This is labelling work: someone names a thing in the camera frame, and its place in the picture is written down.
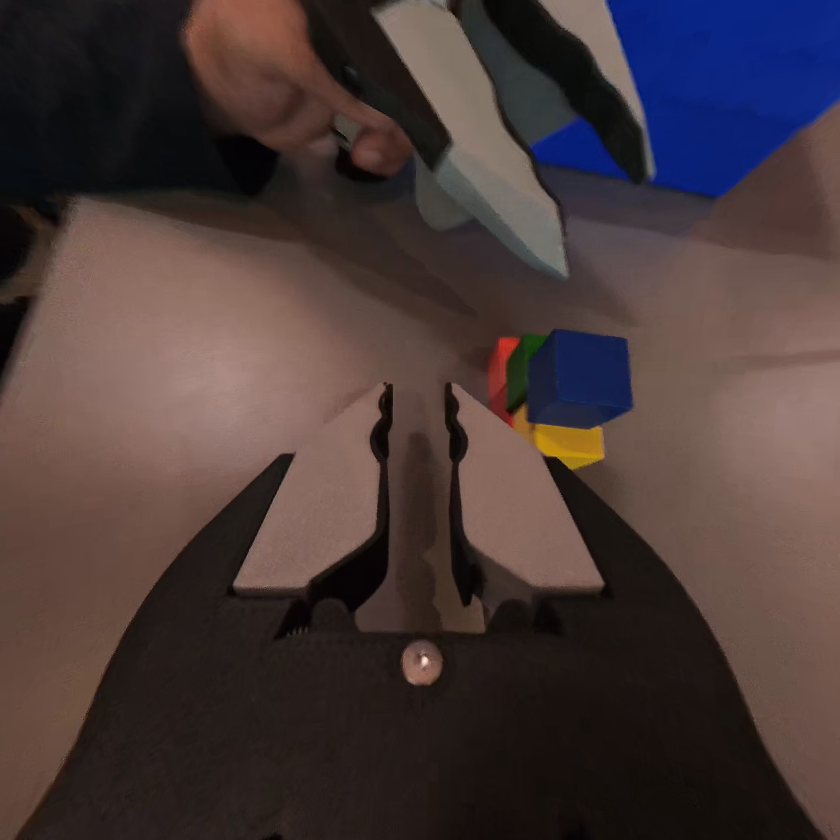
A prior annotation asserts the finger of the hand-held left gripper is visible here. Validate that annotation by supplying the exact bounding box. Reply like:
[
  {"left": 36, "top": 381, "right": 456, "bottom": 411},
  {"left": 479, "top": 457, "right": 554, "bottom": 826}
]
[
  {"left": 369, "top": 0, "right": 571, "bottom": 282},
  {"left": 458, "top": 0, "right": 657, "bottom": 186}
]

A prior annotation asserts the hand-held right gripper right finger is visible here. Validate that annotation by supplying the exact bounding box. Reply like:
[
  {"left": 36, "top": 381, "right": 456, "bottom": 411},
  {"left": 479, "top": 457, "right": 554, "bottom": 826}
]
[{"left": 445, "top": 382, "right": 605, "bottom": 607}]

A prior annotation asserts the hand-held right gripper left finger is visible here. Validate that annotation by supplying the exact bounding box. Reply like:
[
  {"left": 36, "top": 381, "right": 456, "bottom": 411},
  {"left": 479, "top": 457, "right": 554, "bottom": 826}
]
[{"left": 233, "top": 382, "right": 393, "bottom": 609}]

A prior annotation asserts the yellow wooden cube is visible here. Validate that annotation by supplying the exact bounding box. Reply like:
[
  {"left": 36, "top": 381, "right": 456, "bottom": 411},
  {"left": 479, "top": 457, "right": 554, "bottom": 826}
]
[{"left": 512, "top": 406, "right": 606, "bottom": 470}]

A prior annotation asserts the blue plastic bin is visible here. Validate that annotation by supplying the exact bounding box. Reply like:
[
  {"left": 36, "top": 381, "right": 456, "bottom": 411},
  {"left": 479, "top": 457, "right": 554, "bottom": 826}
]
[{"left": 530, "top": 0, "right": 840, "bottom": 198}]

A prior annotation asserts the green wooden cube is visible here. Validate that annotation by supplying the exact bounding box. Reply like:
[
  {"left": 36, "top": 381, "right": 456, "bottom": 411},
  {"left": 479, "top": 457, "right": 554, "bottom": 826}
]
[{"left": 505, "top": 335, "right": 547, "bottom": 413}]

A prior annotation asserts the blue wooden cube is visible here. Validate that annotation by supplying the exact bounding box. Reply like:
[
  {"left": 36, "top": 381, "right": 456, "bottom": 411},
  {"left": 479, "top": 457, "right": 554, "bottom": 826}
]
[{"left": 527, "top": 329, "right": 634, "bottom": 429}]

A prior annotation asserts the orange wooden cube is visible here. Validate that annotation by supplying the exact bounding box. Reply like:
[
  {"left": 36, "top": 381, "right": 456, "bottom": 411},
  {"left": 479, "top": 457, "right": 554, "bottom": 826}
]
[{"left": 488, "top": 337, "right": 521, "bottom": 395}]

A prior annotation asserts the person's left forearm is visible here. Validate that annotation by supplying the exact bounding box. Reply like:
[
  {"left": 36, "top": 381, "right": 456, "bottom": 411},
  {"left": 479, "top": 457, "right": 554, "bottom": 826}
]
[{"left": 0, "top": 0, "right": 277, "bottom": 201}]

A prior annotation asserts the person's left hand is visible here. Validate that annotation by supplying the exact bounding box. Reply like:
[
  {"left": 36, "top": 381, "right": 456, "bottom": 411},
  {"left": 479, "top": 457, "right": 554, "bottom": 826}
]
[{"left": 182, "top": 0, "right": 413, "bottom": 177}]

